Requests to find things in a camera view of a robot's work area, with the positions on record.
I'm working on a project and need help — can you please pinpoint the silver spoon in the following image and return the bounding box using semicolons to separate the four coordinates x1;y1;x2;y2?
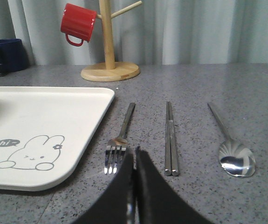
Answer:
207;102;256;178

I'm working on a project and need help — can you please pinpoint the dark blue mug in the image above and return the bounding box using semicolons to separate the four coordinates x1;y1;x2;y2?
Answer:
0;38;30;73

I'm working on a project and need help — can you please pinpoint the grey curtain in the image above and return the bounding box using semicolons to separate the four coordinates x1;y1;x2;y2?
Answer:
0;0;268;65

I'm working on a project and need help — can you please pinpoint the red mug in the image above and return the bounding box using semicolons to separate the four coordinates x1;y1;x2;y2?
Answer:
60;3;97;47

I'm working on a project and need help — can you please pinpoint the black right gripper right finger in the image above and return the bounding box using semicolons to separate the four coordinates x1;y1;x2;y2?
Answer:
135;147;211;224

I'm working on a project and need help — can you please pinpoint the cream rabbit tray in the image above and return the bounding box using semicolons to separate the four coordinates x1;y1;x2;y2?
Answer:
0;87;115;191

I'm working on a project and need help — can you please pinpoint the wooden mug tree stand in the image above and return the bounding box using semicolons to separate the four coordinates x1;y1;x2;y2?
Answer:
81;0;142;82

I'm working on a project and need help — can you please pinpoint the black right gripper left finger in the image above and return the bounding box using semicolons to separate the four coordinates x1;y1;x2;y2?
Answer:
74;151;134;224

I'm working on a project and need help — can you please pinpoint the silver fork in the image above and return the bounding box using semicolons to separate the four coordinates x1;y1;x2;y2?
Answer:
104;103;135;175

